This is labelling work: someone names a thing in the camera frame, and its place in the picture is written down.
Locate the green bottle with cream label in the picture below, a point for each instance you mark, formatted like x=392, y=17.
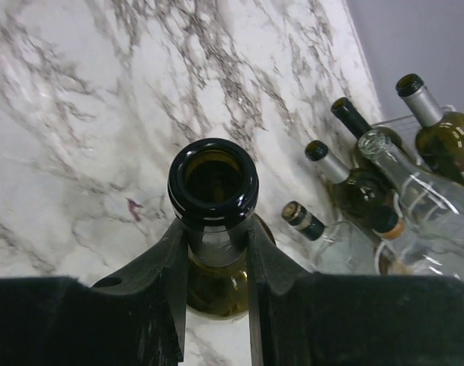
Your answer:
x=356, y=192

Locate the wine bottle on rack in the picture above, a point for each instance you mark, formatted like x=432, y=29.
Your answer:
x=440, y=141

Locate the green bottle silver foil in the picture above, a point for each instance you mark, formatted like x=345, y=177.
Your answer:
x=213, y=186

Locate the white wire wine rack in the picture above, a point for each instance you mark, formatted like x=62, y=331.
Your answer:
x=402, y=125

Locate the clear corked liquor bottle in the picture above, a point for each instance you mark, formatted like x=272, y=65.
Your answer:
x=415, y=253

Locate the clear bottle black cap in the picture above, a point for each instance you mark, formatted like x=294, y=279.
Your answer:
x=340, y=249

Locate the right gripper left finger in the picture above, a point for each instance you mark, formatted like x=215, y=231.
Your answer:
x=135, y=316

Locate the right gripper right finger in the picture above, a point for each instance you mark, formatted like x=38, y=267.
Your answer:
x=301, y=318

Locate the tall clear glass bottle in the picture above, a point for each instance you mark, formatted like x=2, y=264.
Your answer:
x=432, y=204

